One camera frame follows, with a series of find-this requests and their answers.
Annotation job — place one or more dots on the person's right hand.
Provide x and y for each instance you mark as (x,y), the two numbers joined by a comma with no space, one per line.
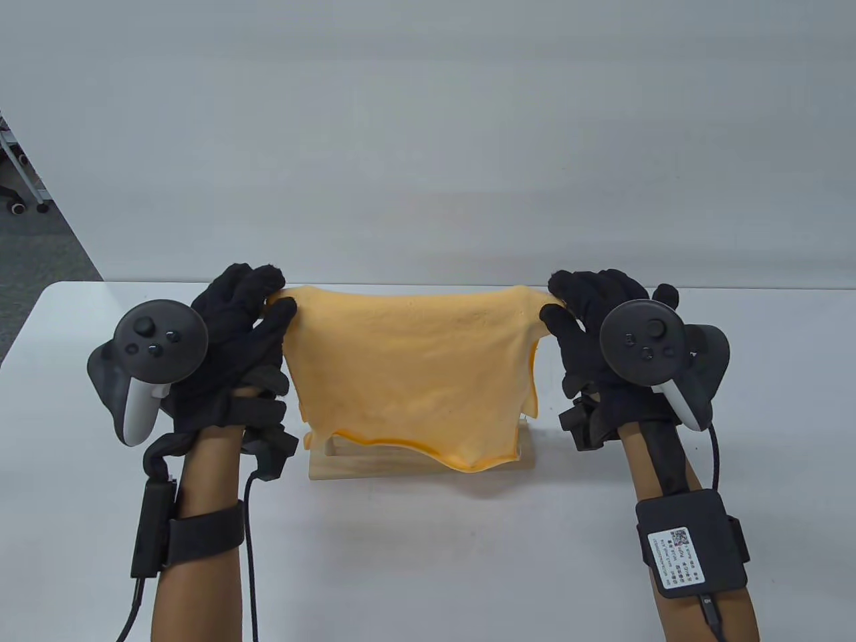
(582,334)

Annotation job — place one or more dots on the person's left hand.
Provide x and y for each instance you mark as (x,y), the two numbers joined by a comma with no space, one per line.
(241,348)

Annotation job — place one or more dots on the yellow rectangular towel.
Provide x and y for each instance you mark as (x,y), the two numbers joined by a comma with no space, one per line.
(408,361)

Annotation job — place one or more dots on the wooden desktop rack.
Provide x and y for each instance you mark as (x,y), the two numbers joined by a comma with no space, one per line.
(401,465)

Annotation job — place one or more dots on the black labelled forearm sensor box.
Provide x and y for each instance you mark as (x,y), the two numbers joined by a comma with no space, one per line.
(689,542)

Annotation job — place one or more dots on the person's left forearm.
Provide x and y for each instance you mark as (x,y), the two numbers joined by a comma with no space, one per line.
(200,602)

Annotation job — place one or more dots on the person's right forearm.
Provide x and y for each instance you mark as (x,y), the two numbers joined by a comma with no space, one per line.
(642,461)

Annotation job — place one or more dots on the white desktop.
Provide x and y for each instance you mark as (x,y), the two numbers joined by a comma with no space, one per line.
(435,568)

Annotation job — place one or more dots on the black and white tracking controller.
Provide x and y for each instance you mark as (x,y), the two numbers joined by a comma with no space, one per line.
(157,341)
(642,341)

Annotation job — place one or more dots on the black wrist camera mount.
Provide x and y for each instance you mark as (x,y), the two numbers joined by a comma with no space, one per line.
(578,421)
(274,451)

